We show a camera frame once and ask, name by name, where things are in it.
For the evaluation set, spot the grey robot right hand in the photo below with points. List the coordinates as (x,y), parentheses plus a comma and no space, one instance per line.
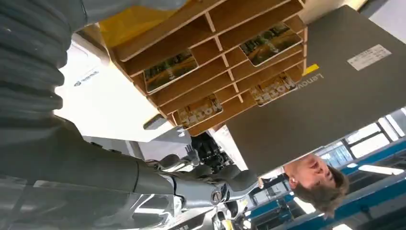
(79,171)

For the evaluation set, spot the black background machine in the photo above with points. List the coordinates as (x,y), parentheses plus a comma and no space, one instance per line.
(211,152)

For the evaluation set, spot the gold hotel card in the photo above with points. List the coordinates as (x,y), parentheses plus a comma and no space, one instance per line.
(199,111)
(273,89)

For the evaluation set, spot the card with landscape print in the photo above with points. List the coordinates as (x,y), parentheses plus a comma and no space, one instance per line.
(269,44)
(171,71)

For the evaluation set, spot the wooden card box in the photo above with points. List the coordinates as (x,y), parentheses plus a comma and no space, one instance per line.
(206,79)

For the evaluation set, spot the person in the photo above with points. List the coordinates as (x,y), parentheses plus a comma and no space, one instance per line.
(317,177)

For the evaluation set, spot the grey laptop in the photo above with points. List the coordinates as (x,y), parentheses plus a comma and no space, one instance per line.
(333,111)

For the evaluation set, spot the window with dark frame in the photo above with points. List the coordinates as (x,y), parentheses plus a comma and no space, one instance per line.
(369,143)

